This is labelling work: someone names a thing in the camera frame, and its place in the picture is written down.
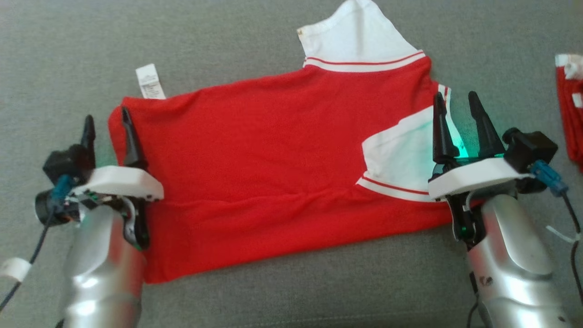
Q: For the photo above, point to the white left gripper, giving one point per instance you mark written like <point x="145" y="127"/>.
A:
<point x="118" y="182"/>

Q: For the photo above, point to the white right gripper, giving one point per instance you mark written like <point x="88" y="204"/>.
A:
<point x="473" y="175"/>

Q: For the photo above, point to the red shirt with white sleeves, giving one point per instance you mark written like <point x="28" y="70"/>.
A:
<point x="255" y="173"/>

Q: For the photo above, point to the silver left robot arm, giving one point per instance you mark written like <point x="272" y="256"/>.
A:
<point x="100" y="273"/>

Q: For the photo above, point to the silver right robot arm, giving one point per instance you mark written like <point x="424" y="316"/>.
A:
<point x="514" y="273"/>

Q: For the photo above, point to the grey sofa seat cushion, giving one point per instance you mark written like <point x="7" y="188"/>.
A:
<point x="273" y="300"/>

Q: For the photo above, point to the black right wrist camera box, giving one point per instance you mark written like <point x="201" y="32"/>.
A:
<point x="530" y="148"/>

